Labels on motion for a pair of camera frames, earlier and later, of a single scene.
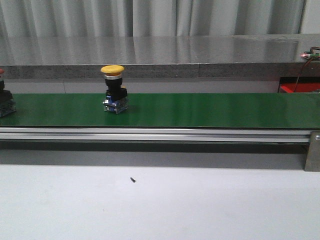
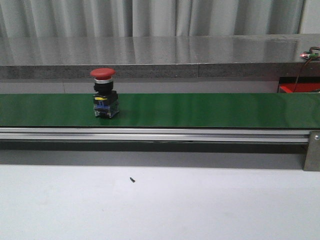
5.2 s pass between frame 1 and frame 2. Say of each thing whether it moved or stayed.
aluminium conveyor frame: stayed
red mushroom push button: moved
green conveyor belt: stayed
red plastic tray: stayed
